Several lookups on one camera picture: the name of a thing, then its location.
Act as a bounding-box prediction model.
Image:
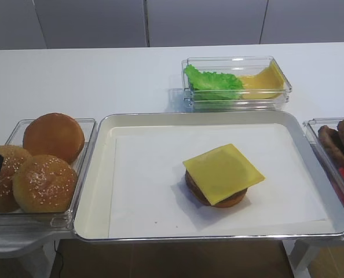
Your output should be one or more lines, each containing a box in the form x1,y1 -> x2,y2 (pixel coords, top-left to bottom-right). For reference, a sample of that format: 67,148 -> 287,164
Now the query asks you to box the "sesame top bun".
12,155 -> 78,213

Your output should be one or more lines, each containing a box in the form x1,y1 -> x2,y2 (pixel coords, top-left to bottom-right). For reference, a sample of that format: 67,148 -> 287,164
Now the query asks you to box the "sesame bun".
12,155 -> 78,213
0,145 -> 31,213

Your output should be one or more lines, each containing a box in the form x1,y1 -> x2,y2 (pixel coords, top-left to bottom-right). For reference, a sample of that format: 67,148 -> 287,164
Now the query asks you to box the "green lettuce leaf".
184,65 -> 244,101

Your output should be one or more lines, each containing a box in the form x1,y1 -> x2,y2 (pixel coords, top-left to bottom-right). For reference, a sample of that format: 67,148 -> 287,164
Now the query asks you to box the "clear plastic lettuce cheese container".
182,56 -> 292,112

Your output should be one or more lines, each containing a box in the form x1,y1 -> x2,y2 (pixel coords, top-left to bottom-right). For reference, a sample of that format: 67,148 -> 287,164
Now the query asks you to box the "sesame bun in container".
0,145 -> 31,213

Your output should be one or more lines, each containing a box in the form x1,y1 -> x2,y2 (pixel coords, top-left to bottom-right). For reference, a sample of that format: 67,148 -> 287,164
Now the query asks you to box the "clear plastic bun container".
0,118 -> 97,235

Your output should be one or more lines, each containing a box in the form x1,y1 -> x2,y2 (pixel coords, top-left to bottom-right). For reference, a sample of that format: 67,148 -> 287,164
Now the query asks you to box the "plain brown bun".
23,113 -> 85,164

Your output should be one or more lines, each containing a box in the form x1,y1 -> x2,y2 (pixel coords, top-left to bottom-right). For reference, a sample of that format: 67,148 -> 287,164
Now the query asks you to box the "silver metal tray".
74,111 -> 344,241

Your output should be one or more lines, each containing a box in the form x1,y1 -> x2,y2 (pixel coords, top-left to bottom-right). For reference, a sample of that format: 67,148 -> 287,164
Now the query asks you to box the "white parchment paper sheet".
109,123 -> 331,237

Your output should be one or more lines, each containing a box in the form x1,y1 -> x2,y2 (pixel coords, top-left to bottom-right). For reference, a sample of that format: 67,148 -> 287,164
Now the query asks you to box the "brown burger patty on tray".
185,171 -> 205,200

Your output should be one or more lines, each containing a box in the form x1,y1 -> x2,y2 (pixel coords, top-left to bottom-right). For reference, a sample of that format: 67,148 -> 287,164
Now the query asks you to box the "yellow cheese slice on burger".
183,144 -> 265,205

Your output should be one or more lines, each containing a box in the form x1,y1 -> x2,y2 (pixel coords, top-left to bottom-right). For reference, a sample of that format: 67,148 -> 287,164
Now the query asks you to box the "bottom burger bun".
190,189 -> 247,209

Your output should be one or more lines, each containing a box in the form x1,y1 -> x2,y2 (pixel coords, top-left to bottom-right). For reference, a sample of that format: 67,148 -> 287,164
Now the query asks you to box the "yellow cheese slice in container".
239,61 -> 285,100

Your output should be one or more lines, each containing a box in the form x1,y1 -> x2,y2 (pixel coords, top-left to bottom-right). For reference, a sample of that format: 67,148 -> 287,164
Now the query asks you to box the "brown patty left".
318,125 -> 344,168

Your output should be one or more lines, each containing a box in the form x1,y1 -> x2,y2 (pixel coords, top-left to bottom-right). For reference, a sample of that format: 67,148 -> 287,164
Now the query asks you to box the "clear plastic patty tomato container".
302,116 -> 344,241

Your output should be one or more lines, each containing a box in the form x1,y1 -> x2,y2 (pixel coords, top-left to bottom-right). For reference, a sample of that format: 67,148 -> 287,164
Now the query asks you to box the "black floor cable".
53,239 -> 65,278

